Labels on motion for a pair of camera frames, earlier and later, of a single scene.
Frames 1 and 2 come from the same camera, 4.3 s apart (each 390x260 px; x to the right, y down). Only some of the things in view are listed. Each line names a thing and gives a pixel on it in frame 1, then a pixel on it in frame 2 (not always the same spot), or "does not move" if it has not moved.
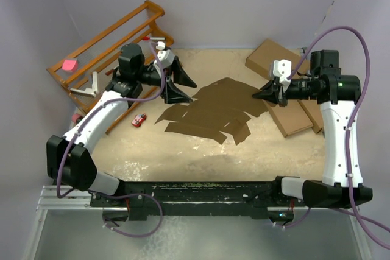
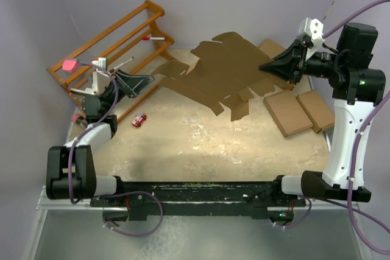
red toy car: (138, 119) does not move
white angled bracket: (89, 91) does not move
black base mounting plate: (170, 198) does not move
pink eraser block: (70, 66) does not move
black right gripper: (275, 92) -> (290, 64)
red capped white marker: (153, 38) does not move
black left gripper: (172, 95) -> (133, 84)
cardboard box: (222, 108) -> (227, 73)
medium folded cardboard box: (291, 119) does not move
